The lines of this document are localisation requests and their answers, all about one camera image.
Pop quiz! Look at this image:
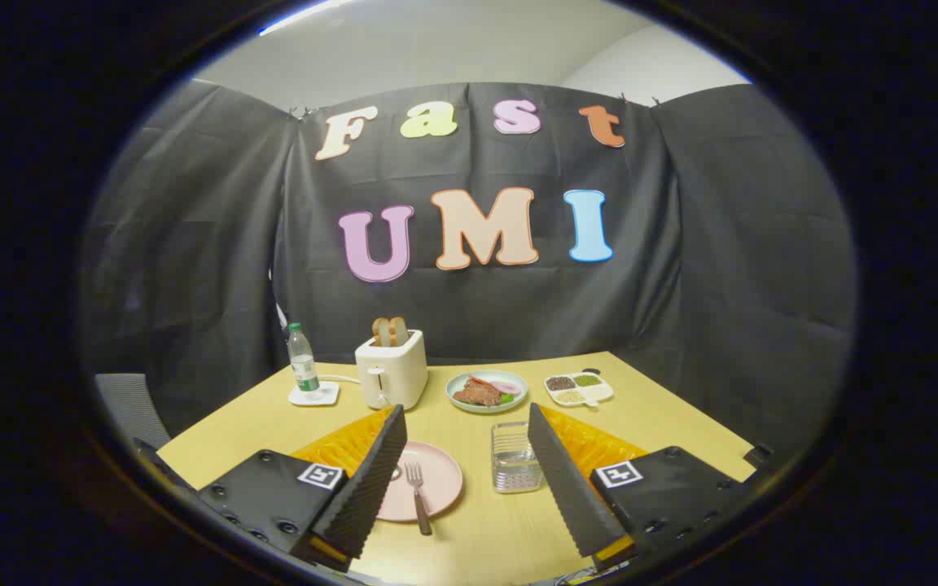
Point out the clear plastic water bottle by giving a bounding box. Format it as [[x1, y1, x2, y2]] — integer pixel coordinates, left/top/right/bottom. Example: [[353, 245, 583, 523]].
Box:
[[287, 322, 321, 400]]

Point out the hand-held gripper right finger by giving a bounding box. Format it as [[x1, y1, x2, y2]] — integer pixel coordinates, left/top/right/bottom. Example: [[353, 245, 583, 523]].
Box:
[[528, 402, 755, 571]]

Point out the pale green food plate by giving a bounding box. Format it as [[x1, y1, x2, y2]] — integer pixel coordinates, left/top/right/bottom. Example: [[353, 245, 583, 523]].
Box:
[[445, 370, 529, 414]]

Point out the brown meat piece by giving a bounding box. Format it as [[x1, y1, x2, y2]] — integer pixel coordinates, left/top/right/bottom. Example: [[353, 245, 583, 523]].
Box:
[[453, 381, 502, 407]]

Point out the grey mesh chair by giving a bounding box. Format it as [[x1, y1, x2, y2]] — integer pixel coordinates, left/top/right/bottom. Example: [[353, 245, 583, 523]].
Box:
[[94, 373, 170, 450]]

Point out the white toaster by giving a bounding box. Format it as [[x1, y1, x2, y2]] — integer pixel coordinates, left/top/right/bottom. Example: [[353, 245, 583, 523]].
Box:
[[355, 329, 429, 410]]

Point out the wooden handled fork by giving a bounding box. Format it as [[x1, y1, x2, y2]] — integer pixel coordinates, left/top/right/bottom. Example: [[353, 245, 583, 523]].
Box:
[[405, 461, 433, 536]]

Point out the metal wire cutlery basket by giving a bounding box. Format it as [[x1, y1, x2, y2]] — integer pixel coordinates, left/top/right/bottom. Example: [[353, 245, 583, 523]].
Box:
[[491, 420, 547, 494]]

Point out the black backdrop cloth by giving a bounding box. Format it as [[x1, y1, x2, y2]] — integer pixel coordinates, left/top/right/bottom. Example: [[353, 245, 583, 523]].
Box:
[[78, 81, 858, 457]]

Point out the white divided condiment dish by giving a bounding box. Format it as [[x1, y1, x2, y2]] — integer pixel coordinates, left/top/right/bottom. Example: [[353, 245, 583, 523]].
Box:
[[545, 371, 615, 408]]

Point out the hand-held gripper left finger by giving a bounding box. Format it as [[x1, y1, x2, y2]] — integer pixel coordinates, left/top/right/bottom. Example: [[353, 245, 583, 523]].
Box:
[[196, 405, 409, 573]]

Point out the pink plate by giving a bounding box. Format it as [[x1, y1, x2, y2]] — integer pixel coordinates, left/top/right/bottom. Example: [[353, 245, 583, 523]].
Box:
[[377, 441, 464, 523]]

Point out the white square coaster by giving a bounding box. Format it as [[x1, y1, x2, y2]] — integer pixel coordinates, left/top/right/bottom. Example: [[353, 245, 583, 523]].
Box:
[[288, 381, 340, 407]]

